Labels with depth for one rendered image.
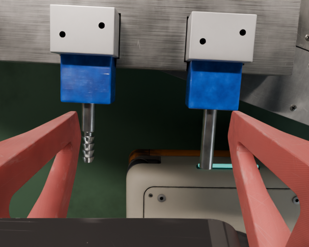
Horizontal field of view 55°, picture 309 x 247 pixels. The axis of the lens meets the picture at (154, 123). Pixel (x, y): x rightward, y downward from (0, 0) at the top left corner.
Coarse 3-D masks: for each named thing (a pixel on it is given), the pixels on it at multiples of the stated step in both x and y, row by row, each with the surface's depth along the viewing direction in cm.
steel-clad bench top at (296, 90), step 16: (304, 0) 30; (304, 16) 30; (304, 32) 31; (304, 48) 31; (304, 64) 31; (256, 80) 31; (272, 80) 31; (288, 80) 31; (304, 80) 31; (240, 96) 32; (256, 96) 32; (272, 96) 32; (288, 96) 32; (304, 96) 32; (288, 112) 32; (304, 112) 32
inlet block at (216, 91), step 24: (192, 24) 23; (216, 24) 23; (240, 24) 23; (192, 48) 23; (216, 48) 23; (240, 48) 23; (192, 72) 25; (216, 72) 24; (240, 72) 24; (192, 96) 25; (216, 96) 25
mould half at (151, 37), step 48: (0, 0) 25; (48, 0) 25; (96, 0) 25; (144, 0) 25; (192, 0) 25; (240, 0) 25; (288, 0) 25; (0, 48) 26; (48, 48) 26; (144, 48) 26; (288, 48) 26
